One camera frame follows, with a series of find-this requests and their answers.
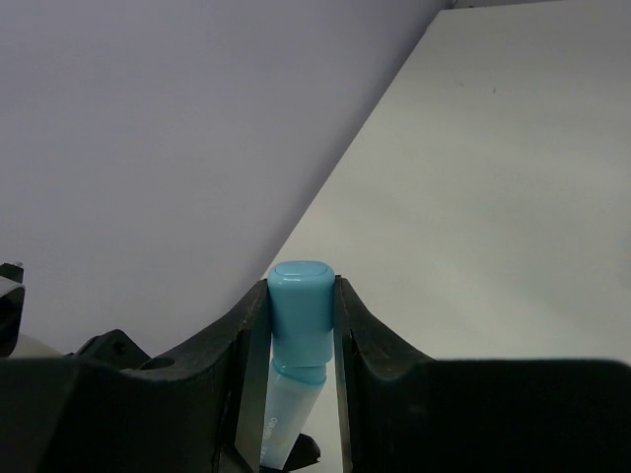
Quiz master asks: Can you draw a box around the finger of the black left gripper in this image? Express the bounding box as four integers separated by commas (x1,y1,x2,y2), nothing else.
283,434,321,472

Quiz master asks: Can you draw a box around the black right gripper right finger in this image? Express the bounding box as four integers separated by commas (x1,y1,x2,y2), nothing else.
333,278,630,472

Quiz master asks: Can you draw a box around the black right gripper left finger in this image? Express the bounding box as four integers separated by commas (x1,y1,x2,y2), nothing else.
1,282,270,472

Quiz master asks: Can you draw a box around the blue highlighter pen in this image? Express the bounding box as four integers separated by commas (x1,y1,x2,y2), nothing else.
260,360,326,470

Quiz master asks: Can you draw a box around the blue highlighter cap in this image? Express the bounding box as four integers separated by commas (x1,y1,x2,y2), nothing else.
267,260,335,385

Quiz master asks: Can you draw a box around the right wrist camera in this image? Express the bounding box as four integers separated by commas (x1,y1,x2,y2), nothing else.
1,262,26,359

